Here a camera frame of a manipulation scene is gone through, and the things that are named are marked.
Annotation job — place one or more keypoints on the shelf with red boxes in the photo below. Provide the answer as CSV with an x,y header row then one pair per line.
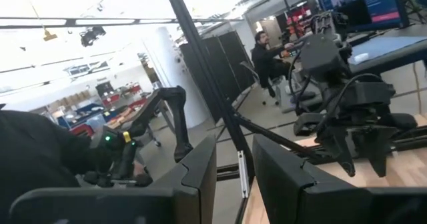
x,y
300,20

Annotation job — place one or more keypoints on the cluttered work table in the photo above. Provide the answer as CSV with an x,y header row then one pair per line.
x,y
83,112

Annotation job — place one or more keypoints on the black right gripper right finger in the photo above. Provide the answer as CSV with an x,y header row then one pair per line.
x,y
317,204

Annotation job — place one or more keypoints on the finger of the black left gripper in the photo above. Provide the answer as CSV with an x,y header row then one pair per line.
x,y
337,144
380,144

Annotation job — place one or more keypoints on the black left wrist camera housing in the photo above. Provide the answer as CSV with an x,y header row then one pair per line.
x,y
367,94

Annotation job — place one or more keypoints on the yellow hanging ceiling tag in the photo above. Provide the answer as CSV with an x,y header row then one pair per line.
x,y
50,36

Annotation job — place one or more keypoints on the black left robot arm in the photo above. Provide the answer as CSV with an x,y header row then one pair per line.
x,y
320,57

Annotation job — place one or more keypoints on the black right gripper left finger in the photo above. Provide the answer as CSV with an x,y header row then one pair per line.
x,y
133,207

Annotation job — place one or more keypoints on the white round column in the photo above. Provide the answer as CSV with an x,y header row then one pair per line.
x,y
173,84

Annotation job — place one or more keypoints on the black partition panels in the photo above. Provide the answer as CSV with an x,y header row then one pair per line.
x,y
233,60

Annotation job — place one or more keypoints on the person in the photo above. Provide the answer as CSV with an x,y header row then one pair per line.
x,y
267,60
40,144

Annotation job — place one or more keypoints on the grey office chair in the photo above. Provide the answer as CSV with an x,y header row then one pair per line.
x,y
250,71

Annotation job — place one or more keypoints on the black ceiling camera device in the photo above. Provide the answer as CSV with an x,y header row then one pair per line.
x,y
90,37

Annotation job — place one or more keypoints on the long linear ceiling light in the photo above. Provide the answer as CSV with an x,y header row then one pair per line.
x,y
71,22

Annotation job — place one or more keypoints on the computer monitor blue screen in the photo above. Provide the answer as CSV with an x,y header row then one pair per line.
x,y
367,0

